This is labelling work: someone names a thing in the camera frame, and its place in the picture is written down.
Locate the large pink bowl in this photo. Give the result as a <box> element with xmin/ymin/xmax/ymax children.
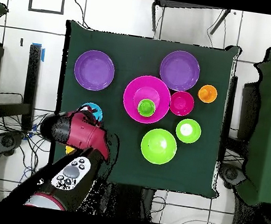
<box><xmin>119</xmin><ymin>72</ymin><xmax>175</xmax><ymax>128</ymax></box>

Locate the green cup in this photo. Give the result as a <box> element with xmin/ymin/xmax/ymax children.
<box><xmin>136</xmin><ymin>97</ymin><xmax>158</xmax><ymax>119</ymax></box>

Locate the blue bowl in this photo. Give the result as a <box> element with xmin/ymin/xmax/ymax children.
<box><xmin>78</xmin><ymin>101</ymin><xmax>105</xmax><ymax>123</ymax></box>

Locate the purple bowl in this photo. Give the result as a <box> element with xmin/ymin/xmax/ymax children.
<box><xmin>156</xmin><ymin>47</ymin><xmax>203</xmax><ymax>95</ymax></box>
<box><xmin>71</xmin><ymin>47</ymin><xmax>118</xmax><ymax>94</ymax></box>

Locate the yellow cup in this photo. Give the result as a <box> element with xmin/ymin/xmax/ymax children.
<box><xmin>63</xmin><ymin>145</ymin><xmax>76</xmax><ymax>157</ymax></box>

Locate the black stand with blue tape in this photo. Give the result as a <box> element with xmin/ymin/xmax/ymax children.
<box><xmin>0</xmin><ymin>37</ymin><xmax>47</xmax><ymax>132</ymax></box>

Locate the large green bowl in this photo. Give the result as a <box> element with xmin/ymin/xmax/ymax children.
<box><xmin>138</xmin><ymin>126</ymin><xmax>180</xmax><ymax>167</ymax></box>

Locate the dark green tablecloth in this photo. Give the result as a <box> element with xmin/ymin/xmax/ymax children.
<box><xmin>44</xmin><ymin>18</ymin><xmax>243</xmax><ymax>200</ymax></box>

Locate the black floor stand base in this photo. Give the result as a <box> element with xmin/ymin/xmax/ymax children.
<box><xmin>0</xmin><ymin>129</ymin><xmax>26</xmax><ymax>160</ymax></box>
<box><xmin>216</xmin><ymin>161</ymin><xmax>249</xmax><ymax>191</ymax></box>

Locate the small red bowl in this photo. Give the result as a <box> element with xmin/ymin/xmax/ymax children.
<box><xmin>168</xmin><ymin>89</ymin><xmax>196</xmax><ymax>119</ymax></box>

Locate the small green bowl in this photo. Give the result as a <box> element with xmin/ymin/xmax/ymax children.
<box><xmin>174</xmin><ymin>117</ymin><xmax>204</xmax><ymax>146</ymax></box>

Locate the orange cup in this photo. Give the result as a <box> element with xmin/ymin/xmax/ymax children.
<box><xmin>196</xmin><ymin>82</ymin><xmax>219</xmax><ymax>105</ymax></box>

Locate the black metal stool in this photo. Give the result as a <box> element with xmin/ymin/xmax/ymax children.
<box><xmin>147</xmin><ymin>0</ymin><xmax>233</xmax><ymax>43</ymax></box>

